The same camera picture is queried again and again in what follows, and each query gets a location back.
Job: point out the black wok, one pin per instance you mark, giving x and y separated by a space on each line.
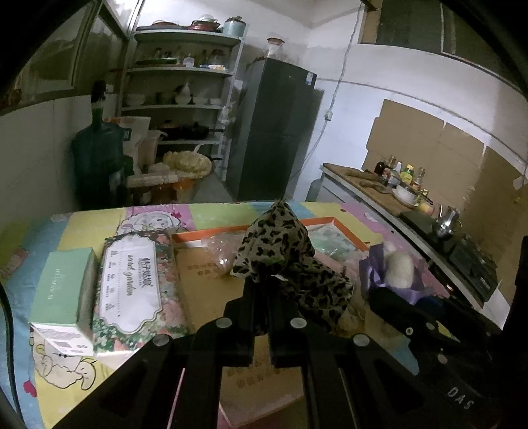
185 131

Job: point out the leopard print cloth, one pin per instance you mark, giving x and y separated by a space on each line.
280 247

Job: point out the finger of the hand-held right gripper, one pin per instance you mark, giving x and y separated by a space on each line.
400 313
445 311

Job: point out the pale yellow bundle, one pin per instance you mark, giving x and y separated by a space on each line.
185 163

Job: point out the kitchen counter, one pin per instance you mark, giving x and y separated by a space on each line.
354 181

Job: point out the row of condiment bottles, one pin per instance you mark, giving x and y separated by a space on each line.
400 173

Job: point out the white bag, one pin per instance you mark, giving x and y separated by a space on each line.
148 150

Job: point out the white teapot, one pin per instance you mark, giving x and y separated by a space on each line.
183 93

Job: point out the pale blue pot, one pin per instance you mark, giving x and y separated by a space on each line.
235 27

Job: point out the mint green box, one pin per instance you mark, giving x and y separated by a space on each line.
62 288

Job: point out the white bowl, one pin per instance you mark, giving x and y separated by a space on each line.
405 196

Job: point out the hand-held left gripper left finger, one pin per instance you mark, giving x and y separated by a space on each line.
247 330

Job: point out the cardboard box tray orange rim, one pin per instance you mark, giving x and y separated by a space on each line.
206 288

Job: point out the red pan with glass lid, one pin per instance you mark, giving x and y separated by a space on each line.
206 24

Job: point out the black water jug pump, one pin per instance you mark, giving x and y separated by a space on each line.
99 101

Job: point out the white plush toy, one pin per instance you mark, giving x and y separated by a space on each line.
371 268

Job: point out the low wooden stool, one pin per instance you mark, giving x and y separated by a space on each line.
152 181

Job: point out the cardboard sheets on wall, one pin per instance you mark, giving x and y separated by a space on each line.
433 136

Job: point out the floral tissue pack white label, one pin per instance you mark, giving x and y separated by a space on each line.
132 280

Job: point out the dark grey fridge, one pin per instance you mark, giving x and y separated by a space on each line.
268 132

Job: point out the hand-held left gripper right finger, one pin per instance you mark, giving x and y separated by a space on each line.
288 334

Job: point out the black stove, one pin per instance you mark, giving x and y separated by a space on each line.
470 260

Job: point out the wall cabinet glass frame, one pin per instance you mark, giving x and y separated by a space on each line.
62 49

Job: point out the metal kettle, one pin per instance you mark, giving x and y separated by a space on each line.
447 222

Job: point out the grey gas cylinder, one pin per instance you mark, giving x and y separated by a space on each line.
314 189

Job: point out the glass jar with lid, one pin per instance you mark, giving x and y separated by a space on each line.
275 48

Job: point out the colourful printed mat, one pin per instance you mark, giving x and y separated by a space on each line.
74 231

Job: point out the white shelf rack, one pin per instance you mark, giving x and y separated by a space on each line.
181 74

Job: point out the covered window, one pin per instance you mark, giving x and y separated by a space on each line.
433 29

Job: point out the clear plastic bag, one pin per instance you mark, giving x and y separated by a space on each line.
220 253

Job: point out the blue water jug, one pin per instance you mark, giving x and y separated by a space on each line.
101 165

